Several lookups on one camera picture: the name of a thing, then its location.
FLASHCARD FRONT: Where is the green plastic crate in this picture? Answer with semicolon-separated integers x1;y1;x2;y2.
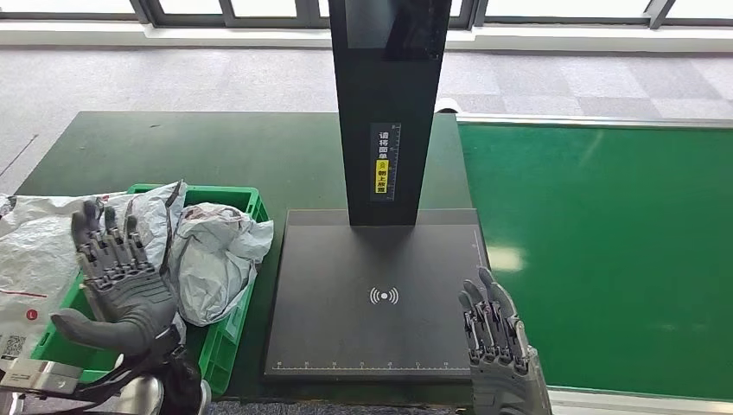
31;182;271;396

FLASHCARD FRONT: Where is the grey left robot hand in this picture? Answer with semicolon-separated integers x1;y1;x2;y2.
50;199;180;356

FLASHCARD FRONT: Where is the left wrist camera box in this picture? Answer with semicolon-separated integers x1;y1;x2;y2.
0;357;84;396

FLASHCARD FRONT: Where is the white parcel bag with QR code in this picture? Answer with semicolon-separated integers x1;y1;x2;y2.
0;195;110;367

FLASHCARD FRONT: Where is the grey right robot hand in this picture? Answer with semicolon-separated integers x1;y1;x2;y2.
457;267;554;415

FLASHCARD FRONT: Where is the yellow and black label sticker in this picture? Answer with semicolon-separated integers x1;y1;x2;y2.
369;121;402;202

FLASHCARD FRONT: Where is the grey poly mailer parcel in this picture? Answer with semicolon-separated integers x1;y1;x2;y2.
170;201;275;328

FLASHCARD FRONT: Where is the black inbound scanning machine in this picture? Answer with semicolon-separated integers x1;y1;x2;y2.
263;0;489;384

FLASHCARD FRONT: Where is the white window sill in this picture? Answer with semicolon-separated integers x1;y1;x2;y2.
0;18;733;54

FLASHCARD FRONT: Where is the dark window frame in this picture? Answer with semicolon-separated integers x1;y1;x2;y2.
0;0;733;29

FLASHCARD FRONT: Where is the green conveyor belt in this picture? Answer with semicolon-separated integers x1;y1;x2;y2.
457;123;733;400

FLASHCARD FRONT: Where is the grey parcel with red animal print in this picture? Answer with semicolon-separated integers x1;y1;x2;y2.
94;181;188;276

